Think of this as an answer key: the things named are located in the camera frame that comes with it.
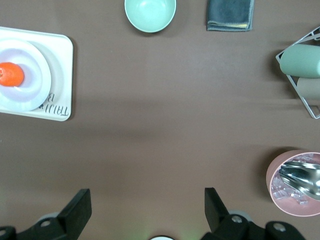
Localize cream tray with bear print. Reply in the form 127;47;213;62
0;26;75;122

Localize light green bowl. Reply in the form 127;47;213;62
124;0;177;34

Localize beige cup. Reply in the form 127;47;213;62
296;77;320;100

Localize pink bowl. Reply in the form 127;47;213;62
265;149;320;217

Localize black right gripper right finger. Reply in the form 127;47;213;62
201;187;305;240

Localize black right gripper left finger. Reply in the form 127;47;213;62
0;188;92;240

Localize white wire cup rack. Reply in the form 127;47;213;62
275;25;320;119

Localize orange fruit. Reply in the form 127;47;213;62
0;62;25;87

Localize round white plate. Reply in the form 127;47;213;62
0;37;52;112

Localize metal scoop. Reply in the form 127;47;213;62
279;160;320;201

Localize clear plastic ice cubes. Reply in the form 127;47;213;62
271;153;320;206

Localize green cup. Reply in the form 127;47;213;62
279;44;320;79

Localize folded grey cloth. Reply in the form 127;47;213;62
206;0;255;32

